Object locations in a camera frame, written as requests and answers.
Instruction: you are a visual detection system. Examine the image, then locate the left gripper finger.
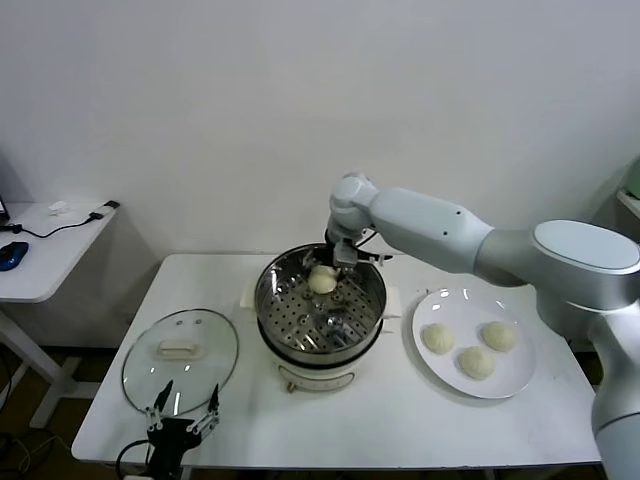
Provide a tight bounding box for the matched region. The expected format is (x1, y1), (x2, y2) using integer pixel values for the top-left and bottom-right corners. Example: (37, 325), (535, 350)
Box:
(185, 382), (222, 435)
(144, 380), (174, 434)

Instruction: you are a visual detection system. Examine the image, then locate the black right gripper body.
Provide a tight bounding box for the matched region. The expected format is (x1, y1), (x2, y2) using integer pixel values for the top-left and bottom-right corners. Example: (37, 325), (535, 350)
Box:
(324, 227), (354, 249)

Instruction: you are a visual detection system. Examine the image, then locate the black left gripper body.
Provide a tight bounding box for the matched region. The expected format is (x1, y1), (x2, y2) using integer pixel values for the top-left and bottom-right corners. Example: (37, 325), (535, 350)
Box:
(147, 418), (200, 480)

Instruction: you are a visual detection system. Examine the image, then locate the white steamed baozi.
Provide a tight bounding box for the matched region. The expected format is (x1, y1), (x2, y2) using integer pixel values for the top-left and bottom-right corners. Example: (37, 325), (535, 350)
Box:
(457, 346), (496, 381)
(308, 264), (340, 296)
(422, 323), (457, 356)
(480, 320), (517, 352)

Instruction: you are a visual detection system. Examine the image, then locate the glass lid with cream handle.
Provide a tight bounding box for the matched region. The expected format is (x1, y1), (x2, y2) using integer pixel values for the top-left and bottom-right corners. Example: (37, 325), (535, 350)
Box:
(121, 308), (240, 419)

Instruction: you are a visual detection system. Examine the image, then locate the perforated steel steamer basket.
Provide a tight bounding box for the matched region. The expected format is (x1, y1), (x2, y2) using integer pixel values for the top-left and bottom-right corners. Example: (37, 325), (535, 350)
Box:
(254, 243), (388, 355)

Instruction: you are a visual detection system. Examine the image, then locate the cream electric cooker base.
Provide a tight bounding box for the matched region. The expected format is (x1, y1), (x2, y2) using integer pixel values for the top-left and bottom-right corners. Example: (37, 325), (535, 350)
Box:
(240, 279), (404, 396)

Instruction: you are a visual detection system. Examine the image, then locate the white side desk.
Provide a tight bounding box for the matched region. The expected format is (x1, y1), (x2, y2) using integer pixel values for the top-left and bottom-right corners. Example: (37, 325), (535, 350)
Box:
(0, 202), (121, 431)

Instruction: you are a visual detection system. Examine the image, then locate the white round plate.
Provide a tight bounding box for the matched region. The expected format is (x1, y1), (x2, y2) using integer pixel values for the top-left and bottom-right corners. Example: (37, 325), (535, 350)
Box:
(411, 287), (537, 400)

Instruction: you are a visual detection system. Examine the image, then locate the blue computer mouse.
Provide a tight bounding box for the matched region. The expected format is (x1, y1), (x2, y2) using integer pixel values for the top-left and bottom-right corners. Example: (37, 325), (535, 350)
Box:
(0, 242), (30, 273)

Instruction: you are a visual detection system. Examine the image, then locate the pale green appliance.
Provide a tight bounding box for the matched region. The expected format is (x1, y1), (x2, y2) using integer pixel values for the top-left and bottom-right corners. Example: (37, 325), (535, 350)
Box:
(619, 157), (640, 199)

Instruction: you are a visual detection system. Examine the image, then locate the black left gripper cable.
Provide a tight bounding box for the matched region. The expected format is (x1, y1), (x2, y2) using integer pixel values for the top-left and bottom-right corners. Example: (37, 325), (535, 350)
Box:
(115, 438), (152, 476)

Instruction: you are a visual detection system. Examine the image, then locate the black desk cable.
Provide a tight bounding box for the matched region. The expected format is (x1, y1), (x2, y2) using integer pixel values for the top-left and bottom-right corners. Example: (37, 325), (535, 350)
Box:
(0, 213), (99, 240)

